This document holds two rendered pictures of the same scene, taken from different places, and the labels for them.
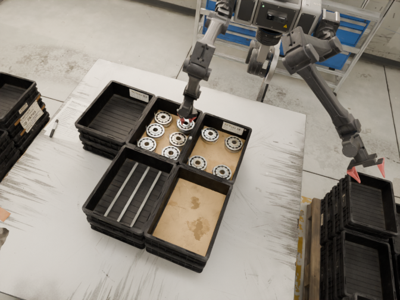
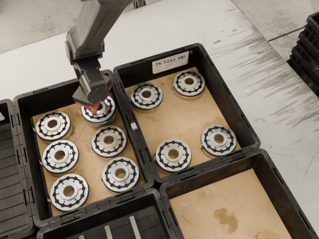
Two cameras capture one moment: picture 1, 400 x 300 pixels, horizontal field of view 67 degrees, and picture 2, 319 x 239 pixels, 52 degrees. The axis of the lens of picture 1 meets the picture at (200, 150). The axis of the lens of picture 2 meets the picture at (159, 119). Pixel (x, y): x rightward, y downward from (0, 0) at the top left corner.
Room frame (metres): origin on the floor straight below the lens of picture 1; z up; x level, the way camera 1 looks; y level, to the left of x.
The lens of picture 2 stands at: (0.60, 0.22, 1.70)
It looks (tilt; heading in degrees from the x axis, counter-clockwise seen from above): 59 degrees down; 329
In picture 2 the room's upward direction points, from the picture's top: 1 degrees counter-clockwise
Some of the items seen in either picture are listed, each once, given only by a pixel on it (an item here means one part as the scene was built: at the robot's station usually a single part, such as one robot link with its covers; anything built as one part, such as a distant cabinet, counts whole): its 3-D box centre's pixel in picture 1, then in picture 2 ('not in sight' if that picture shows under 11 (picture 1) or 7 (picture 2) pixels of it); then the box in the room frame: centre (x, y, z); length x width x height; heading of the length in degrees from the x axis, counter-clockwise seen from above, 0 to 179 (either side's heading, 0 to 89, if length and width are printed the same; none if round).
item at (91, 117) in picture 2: (186, 123); (98, 107); (1.15, 0.11, 0.88); 0.10 x 0.10 x 0.01
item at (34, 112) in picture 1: (31, 116); not in sight; (1.35, 1.28, 0.41); 0.31 x 0.02 x 0.16; 174
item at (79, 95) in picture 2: (187, 108); (90, 82); (1.16, 0.11, 1.00); 0.10 x 0.07 x 0.07; 124
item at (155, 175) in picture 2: (217, 146); (181, 105); (1.00, -0.09, 0.92); 0.40 x 0.30 x 0.02; 169
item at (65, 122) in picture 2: (163, 117); (53, 124); (1.18, 0.25, 0.86); 0.10 x 0.10 x 0.01
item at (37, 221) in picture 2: (166, 127); (79, 139); (1.06, 0.21, 0.92); 0.40 x 0.30 x 0.02; 169
